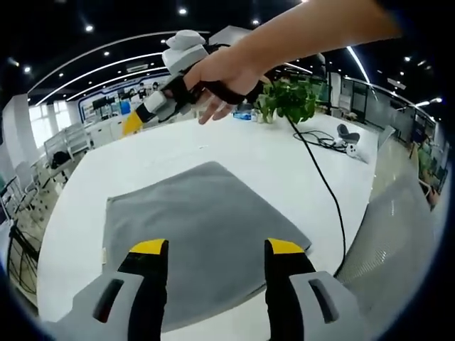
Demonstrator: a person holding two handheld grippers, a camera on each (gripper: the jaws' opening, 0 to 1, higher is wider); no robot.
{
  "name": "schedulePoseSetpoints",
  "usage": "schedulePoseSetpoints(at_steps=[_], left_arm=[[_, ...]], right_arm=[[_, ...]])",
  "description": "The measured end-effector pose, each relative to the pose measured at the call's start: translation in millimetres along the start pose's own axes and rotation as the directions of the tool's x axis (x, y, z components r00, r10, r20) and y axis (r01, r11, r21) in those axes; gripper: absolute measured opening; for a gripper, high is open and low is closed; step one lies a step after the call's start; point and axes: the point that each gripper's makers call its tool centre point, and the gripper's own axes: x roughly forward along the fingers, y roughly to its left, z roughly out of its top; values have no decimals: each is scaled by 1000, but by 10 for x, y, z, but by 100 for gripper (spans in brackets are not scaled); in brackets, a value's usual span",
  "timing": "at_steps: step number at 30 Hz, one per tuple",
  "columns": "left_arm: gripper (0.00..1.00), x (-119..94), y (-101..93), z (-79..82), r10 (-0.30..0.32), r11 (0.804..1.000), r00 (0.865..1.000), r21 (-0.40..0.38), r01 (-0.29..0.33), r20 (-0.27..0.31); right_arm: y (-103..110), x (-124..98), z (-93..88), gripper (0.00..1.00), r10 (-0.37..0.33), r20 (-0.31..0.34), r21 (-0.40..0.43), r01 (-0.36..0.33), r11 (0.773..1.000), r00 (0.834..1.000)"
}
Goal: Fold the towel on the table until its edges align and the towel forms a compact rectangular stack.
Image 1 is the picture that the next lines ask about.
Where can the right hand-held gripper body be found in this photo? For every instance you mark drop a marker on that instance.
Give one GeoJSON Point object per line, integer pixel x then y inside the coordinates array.
{"type": "Point", "coordinates": [185, 53]}

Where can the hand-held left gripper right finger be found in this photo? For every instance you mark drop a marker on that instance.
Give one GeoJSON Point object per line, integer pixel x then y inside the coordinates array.
{"type": "Point", "coordinates": [284, 295]}

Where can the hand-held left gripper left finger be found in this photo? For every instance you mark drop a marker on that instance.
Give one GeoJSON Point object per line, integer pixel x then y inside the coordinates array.
{"type": "Point", "coordinates": [142, 295]}

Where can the grey towel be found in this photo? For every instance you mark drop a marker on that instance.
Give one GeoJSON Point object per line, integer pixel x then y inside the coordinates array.
{"type": "Point", "coordinates": [206, 213]}

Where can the person's right hand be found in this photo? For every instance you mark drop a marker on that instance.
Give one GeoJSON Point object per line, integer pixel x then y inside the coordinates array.
{"type": "Point", "coordinates": [227, 71]}

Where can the blue water jug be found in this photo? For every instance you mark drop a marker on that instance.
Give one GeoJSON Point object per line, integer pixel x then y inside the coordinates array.
{"type": "Point", "coordinates": [124, 108]}

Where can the row of white desks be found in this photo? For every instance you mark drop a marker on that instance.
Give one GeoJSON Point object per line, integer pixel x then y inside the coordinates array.
{"type": "Point", "coordinates": [106, 133]}

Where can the blue tissue pack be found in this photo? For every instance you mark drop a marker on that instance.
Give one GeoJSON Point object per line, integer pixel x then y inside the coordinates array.
{"type": "Point", "coordinates": [243, 115]}

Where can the white table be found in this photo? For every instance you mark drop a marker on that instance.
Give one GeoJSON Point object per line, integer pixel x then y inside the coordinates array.
{"type": "Point", "coordinates": [249, 149]}

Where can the row of white office chairs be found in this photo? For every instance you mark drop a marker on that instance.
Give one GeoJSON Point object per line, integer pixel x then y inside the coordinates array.
{"type": "Point", "coordinates": [71, 140]}

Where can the green potted plant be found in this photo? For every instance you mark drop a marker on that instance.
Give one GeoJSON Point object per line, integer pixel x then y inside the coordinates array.
{"type": "Point", "coordinates": [288, 101]}

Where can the black backpack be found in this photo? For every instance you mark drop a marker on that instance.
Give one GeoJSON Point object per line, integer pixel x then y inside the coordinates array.
{"type": "Point", "coordinates": [60, 159]}

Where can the grey mesh chair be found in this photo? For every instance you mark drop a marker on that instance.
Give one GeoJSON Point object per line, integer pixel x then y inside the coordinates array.
{"type": "Point", "coordinates": [398, 241]}

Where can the white controller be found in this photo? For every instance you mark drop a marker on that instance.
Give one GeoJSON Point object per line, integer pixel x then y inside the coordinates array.
{"type": "Point", "coordinates": [352, 151]}

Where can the grey headset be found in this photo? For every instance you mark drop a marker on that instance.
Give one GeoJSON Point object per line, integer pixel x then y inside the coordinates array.
{"type": "Point", "coordinates": [346, 133]}

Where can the black metal frame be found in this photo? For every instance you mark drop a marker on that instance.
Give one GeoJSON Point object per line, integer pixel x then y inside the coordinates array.
{"type": "Point", "coordinates": [23, 255]}

